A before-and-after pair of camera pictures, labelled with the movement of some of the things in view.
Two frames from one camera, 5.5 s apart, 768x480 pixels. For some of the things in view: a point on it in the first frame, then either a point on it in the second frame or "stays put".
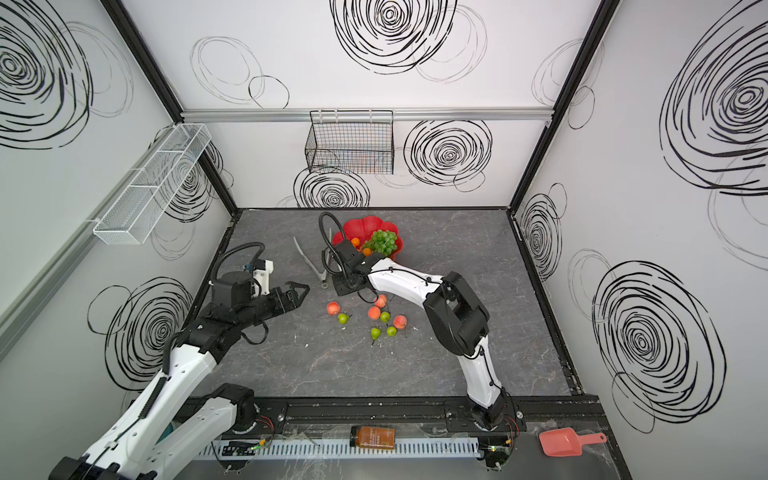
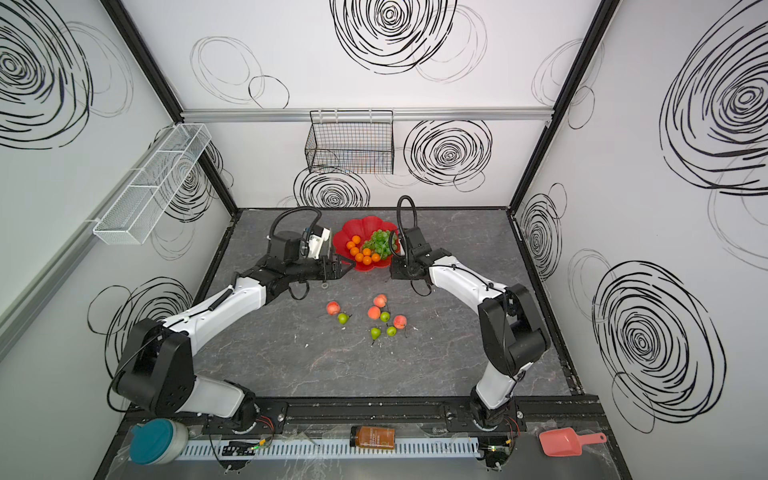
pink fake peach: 333,308 stays put
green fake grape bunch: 382,241 stays put
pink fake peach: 400,321 stays put
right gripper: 342,271 to 399,264
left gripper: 281,297 to 330,268
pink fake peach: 374,312 stays put
